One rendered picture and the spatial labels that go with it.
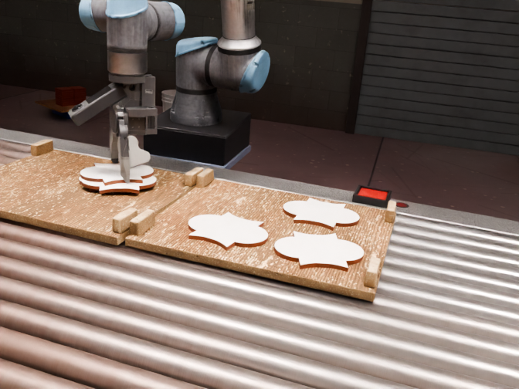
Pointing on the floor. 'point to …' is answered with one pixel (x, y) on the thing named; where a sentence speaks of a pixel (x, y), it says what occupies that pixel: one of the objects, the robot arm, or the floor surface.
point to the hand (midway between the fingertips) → (117, 171)
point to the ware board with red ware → (65, 100)
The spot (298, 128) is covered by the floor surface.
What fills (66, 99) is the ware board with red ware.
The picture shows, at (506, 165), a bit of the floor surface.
